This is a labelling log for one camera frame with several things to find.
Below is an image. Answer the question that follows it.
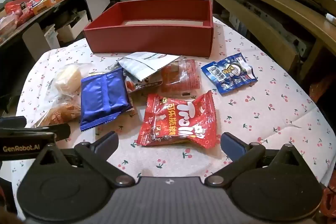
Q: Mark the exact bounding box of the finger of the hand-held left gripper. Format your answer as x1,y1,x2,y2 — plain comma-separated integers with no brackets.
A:
0,123,71,142
0,116,27,129

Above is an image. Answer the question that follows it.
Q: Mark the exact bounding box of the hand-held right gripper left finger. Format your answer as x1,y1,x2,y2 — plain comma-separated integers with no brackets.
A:
33,132,135,188

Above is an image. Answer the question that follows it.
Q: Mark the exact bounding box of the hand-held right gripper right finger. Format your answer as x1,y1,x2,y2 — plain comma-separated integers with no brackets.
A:
204,132,309,188

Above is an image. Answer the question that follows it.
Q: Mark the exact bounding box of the brown pastry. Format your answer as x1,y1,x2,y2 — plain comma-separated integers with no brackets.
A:
34,98,82,127

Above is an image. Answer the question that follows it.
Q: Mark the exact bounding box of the blue foil snack packet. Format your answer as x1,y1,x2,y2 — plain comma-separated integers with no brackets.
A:
79,68,134,132

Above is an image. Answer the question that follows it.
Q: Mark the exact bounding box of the clear bag of bread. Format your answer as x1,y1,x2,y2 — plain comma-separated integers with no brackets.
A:
54,63,92,96

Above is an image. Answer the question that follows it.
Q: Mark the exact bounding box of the red gummy candy packet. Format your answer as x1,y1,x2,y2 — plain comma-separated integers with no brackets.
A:
137,91,217,149

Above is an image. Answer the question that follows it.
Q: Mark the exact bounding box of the red cardboard box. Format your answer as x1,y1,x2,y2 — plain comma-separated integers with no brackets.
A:
83,0,214,59

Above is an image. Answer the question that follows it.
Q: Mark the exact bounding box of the cherry print tablecloth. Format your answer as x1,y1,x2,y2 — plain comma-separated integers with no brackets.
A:
10,15,335,203

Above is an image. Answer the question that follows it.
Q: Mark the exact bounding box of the red white snack packet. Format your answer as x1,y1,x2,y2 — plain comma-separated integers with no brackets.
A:
125,74,163,94

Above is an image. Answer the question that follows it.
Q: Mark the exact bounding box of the blue white small packet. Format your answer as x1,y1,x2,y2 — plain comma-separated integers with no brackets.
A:
201,54,258,95

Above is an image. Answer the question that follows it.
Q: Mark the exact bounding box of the dark side table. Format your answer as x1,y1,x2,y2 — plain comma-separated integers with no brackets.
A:
0,0,111,67

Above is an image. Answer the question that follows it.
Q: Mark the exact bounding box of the orange clear snack packet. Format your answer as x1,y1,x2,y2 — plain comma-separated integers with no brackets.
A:
161,59,201,93

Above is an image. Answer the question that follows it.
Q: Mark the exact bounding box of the orange bag under stand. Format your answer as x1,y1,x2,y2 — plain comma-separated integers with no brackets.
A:
310,77,328,101

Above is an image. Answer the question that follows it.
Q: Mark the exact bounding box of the white storage box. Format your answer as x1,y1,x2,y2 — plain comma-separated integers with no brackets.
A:
56,10,91,43

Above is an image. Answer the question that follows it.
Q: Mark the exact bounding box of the red plastic bag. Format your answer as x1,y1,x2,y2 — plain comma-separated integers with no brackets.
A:
5,0,42,26

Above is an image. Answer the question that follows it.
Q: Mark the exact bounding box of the orange flat box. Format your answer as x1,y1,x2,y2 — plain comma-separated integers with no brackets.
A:
33,0,66,16

